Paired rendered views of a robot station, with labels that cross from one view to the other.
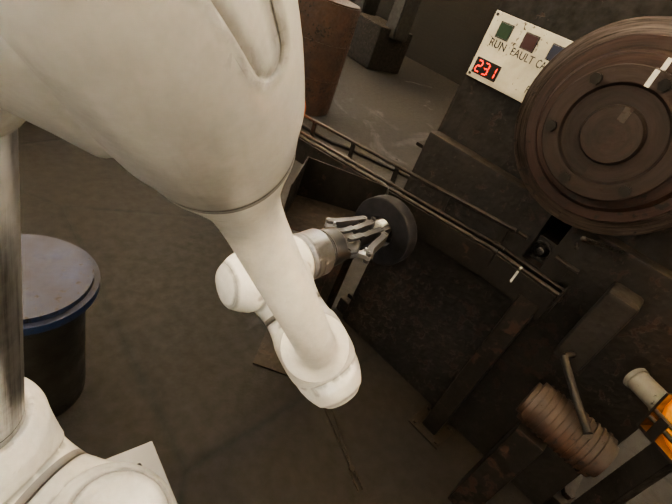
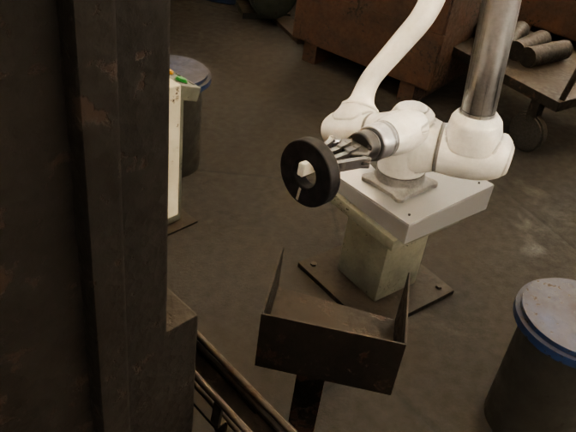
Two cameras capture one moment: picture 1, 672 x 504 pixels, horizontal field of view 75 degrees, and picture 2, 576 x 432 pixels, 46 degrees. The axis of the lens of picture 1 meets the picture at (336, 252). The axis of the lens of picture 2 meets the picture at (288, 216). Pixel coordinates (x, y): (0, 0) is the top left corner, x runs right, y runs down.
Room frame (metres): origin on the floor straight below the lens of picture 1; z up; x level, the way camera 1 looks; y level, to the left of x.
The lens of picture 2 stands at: (2.11, 0.09, 1.58)
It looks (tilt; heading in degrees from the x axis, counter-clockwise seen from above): 36 degrees down; 189
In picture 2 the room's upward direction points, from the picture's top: 8 degrees clockwise
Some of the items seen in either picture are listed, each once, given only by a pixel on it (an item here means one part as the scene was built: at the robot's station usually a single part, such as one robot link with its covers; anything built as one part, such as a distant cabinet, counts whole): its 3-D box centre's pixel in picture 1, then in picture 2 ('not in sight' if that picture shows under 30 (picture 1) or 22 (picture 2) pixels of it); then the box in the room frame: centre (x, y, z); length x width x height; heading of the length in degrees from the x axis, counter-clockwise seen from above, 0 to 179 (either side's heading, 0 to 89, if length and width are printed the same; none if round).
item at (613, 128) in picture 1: (612, 134); not in sight; (1.04, -0.45, 1.11); 0.28 x 0.06 x 0.28; 58
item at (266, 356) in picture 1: (307, 279); (314, 412); (1.13, 0.05, 0.36); 0.26 x 0.20 x 0.72; 93
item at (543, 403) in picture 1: (521, 467); not in sight; (0.83, -0.71, 0.27); 0.22 x 0.13 x 0.53; 58
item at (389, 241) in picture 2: not in sight; (393, 205); (0.20, 0.13, 0.33); 0.32 x 0.32 x 0.04; 51
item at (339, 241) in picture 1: (337, 243); (357, 148); (0.72, 0.00, 0.80); 0.09 x 0.08 x 0.07; 148
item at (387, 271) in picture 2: not in sight; (383, 246); (0.20, 0.13, 0.16); 0.40 x 0.40 x 0.31; 51
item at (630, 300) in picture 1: (597, 326); not in sight; (1.01, -0.71, 0.68); 0.11 x 0.08 x 0.24; 148
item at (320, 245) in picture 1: (310, 254); (375, 141); (0.65, 0.04, 0.79); 0.09 x 0.06 x 0.09; 58
